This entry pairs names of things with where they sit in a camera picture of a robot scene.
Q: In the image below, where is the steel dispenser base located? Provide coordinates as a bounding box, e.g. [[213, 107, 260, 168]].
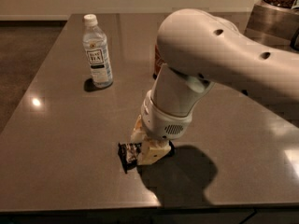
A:
[[245, 1, 299, 52]]

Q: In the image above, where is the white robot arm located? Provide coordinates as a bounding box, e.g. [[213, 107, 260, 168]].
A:
[[124, 9, 299, 165]]

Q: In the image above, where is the black rxbar chocolate wrapper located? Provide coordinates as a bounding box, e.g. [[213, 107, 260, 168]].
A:
[[117, 140, 176, 175]]

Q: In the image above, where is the clear water bottle white cap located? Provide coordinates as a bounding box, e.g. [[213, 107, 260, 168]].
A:
[[82, 14, 113, 89]]

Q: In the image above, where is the red coke can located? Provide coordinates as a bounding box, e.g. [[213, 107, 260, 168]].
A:
[[153, 47, 164, 79]]

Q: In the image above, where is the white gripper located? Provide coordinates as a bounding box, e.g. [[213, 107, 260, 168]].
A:
[[131, 91, 192, 166]]

